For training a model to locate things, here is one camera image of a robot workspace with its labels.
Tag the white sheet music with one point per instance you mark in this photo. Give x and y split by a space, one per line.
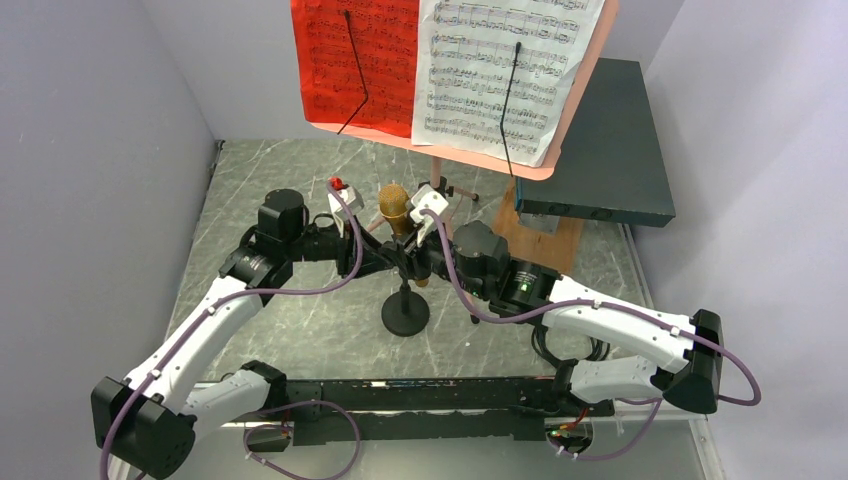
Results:
493 77

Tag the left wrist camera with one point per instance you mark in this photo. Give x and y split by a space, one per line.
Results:
344 201

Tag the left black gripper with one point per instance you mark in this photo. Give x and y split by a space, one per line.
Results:
373 260

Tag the red sheet music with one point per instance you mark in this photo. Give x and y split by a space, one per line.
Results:
357 62

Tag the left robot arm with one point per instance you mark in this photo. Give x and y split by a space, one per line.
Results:
148 422

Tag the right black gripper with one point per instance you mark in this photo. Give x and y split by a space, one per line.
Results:
417 258

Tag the dark teal amplifier box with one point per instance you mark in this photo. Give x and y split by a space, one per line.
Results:
611 166

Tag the gold metal tube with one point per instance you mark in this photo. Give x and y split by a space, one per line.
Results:
392 205

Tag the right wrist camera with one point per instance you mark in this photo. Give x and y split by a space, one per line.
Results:
426 198

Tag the black round-base stand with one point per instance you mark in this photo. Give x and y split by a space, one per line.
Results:
404 313

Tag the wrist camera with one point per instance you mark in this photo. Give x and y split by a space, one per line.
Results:
426 198
344 201

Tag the wooden board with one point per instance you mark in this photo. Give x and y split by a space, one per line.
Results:
557 250

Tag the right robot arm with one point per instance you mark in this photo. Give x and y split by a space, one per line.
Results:
675 357

